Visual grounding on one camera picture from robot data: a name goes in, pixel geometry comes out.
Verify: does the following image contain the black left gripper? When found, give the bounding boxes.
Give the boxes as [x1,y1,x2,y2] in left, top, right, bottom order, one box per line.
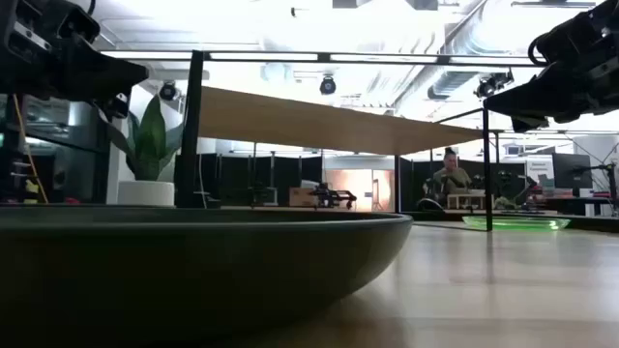
[0,0,150,121]

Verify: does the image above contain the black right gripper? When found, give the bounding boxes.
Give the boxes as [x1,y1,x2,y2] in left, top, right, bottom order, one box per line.
[483,0,619,134]

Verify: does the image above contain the green transparent plate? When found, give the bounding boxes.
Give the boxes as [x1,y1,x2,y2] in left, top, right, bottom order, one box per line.
[461,215,573,233]

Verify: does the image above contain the large dark plate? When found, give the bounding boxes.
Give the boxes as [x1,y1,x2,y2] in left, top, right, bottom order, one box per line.
[0,205,415,342]

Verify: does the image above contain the wooden shelf with black legs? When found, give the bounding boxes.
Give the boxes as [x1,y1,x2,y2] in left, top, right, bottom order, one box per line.
[175,49,494,233]

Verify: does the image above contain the black ceiling track light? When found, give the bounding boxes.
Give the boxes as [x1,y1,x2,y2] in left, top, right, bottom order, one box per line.
[473,70,516,100]

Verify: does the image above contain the white printed poster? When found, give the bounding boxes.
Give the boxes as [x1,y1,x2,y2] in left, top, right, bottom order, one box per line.
[525,157,555,188]

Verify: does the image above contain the snake plant in white pot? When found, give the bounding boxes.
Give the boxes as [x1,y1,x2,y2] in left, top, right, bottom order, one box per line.
[106,94,186,209]

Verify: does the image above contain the black computer monitor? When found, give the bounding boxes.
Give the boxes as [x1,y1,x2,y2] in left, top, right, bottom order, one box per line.
[551,153,594,190]

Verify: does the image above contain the person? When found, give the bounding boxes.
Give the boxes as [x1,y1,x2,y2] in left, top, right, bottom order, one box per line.
[425,146,474,210]

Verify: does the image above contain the small wooden rack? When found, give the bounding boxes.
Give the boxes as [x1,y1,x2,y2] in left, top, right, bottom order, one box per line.
[446,192,487,211]

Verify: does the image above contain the black partition panels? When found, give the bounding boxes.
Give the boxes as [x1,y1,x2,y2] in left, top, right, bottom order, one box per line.
[202,153,324,209]

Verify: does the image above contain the low wheeled cart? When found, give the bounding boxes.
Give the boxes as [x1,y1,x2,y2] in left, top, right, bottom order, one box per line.
[309,182,359,211]

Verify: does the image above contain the brown cardboard box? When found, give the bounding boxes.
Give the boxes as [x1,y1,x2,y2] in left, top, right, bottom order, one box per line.
[288,187,320,209]

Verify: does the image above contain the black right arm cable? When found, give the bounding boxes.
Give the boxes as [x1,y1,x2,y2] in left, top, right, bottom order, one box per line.
[527,35,548,68]

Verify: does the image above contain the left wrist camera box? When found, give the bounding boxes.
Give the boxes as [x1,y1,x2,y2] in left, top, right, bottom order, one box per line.
[56,3,102,47]

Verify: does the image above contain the yellow cable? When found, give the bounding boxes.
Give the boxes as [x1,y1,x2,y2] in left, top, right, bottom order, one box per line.
[12,94,50,205]

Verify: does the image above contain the black overhead frame bar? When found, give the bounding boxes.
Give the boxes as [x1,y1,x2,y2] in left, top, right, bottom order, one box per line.
[99,49,548,68]

